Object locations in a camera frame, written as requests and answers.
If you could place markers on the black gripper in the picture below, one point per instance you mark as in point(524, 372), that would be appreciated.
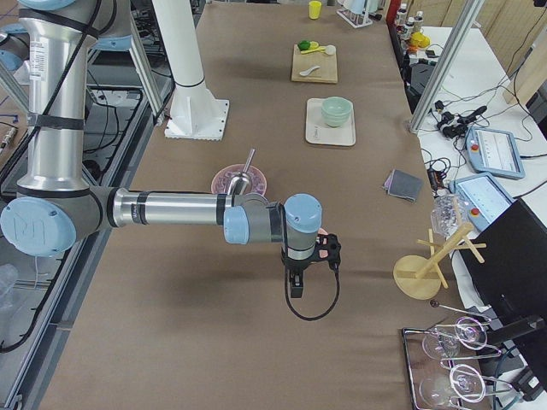
point(296, 266)

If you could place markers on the white ceramic spoon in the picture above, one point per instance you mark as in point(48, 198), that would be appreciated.
point(308, 71)

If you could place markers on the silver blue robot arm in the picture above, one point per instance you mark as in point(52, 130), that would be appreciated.
point(55, 207)

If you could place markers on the large pink ice bowl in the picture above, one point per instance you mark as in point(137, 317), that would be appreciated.
point(221, 181)

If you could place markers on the green bowl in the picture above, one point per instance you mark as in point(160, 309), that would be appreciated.
point(335, 111)

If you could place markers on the metal ice scoop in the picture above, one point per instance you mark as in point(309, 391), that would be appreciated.
point(241, 181)

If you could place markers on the wooden mug tree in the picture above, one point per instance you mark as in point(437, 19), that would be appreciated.
point(420, 277)

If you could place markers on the grey folded cloth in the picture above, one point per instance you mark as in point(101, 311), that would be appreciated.
point(403, 185)

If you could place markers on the cream rabbit tray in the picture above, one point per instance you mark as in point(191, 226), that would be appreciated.
point(317, 131)

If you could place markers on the upper wine glass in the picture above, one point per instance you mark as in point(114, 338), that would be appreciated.
point(446, 341)

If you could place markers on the clear glass mug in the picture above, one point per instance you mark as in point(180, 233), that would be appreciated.
point(448, 214)

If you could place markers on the lower wine glass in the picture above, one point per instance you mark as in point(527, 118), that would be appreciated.
point(461, 383)

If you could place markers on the blue teach pendant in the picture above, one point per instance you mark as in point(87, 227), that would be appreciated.
point(484, 198)
point(494, 151)

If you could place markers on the black monitor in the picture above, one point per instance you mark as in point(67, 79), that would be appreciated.
point(512, 279)

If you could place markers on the bamboo cutting board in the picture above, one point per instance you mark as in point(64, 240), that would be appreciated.
point(327, 74)

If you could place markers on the yellow plastic knife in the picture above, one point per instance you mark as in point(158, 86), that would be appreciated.
point(310, 51)

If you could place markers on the white steamed bun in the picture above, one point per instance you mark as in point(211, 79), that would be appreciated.
point(330, 50)

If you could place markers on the green lime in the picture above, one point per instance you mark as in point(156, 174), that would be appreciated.
point(304, 45)

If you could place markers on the white dish rack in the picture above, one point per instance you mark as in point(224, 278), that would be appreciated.
point(358, 13)

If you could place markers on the yellow cup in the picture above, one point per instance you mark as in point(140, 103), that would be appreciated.
point(315, 9)

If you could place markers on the wire wine glass rack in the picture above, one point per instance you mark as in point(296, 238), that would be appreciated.
point(442, 363)

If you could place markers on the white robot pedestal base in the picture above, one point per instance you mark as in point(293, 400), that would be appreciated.
point(195, 113)

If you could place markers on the aluminium frame post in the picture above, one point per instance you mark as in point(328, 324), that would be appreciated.
point(452, 46)

